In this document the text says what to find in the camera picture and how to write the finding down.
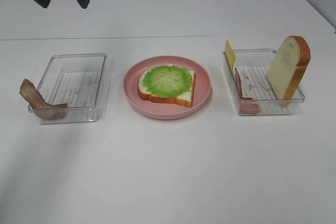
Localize clear plastic tray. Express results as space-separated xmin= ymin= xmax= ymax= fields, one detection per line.
xmin=222 ymin=49 xmax=305 ymax=116
xmin=28 ymin=54 xmax=110 ymax=124

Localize clear right plastic tray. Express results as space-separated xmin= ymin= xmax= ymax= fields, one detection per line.
xmin=222 ymin=49 xmax=305 ymax=116

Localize pink round plate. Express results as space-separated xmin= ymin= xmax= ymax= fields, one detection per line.
xmin=123 ymin=56 xmax=212 ymax=120

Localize upright bread slice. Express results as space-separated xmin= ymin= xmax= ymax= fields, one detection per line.
xmin=266 ymin=36 xmax=311 ymax=100

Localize bread slice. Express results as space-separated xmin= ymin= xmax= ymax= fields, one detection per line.
xmin=266 ymin=36 xmax=311 ymax=100
xmin=138 ymin=73 xmax=196 ymax=108

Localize yellow cheese slice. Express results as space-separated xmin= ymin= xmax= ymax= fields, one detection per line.
xmin=224 ymin=40 xmax=237 ymax=72

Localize green lettuce leaf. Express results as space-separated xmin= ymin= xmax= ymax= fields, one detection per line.
xmin=138 ymin=65 xmax=195 ymax=98

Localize clear left plastic tray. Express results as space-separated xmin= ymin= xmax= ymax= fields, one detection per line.
xmin=28 ymin=54 xmax=110 ymax=124

